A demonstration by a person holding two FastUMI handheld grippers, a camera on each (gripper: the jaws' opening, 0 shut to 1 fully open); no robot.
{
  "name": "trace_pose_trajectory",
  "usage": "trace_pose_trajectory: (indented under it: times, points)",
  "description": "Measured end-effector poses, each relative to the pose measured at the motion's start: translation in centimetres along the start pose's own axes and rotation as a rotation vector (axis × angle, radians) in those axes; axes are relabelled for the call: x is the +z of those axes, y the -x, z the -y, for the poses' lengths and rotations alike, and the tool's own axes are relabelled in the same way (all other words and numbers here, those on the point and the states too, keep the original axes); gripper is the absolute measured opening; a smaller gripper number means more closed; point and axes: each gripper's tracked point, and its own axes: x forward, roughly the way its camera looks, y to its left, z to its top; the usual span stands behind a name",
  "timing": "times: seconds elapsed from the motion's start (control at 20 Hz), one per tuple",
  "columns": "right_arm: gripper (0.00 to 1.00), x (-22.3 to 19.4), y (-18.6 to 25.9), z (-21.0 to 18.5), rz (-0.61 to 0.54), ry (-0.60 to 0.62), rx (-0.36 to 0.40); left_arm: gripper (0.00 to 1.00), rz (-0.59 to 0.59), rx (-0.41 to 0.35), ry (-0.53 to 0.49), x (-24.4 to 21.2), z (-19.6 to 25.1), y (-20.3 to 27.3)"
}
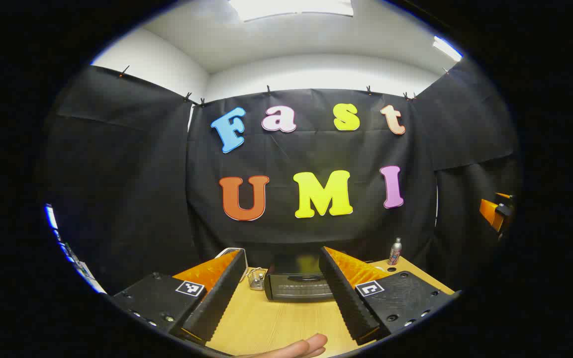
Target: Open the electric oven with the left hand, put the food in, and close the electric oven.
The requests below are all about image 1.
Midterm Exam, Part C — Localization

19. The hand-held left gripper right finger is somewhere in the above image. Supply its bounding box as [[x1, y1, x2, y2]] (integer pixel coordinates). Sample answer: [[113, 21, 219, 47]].
[[319, 246, 461, 346]]

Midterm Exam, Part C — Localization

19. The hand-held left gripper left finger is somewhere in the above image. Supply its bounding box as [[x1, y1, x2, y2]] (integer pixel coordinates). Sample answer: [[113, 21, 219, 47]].
[[112, 249, 248, 346]]

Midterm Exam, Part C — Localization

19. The black electric oven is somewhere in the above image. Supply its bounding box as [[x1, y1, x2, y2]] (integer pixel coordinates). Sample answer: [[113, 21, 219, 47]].
[[265, 254, 338, 302]]

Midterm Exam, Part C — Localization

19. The white toaster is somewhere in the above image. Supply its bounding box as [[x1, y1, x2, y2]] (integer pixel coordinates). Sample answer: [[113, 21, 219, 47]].
[[215, 247, 248, 271]]

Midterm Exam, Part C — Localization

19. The silver printed bottle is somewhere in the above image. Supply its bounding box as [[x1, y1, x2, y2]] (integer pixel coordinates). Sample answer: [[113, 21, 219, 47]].
[[388, 237, 403, 266]]

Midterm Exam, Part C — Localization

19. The ceiling light panel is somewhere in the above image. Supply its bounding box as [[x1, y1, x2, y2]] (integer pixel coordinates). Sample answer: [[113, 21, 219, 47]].
[[432, 36, 464, 62]]

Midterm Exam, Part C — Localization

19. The row of black cloth clips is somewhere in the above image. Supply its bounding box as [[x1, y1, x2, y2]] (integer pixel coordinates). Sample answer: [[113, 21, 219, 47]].
[[119, 65, 450, 108]]

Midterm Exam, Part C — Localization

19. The small metal wire basket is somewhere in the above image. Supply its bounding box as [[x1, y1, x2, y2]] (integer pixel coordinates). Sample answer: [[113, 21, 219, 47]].
[[248, 268, 268, 291]]

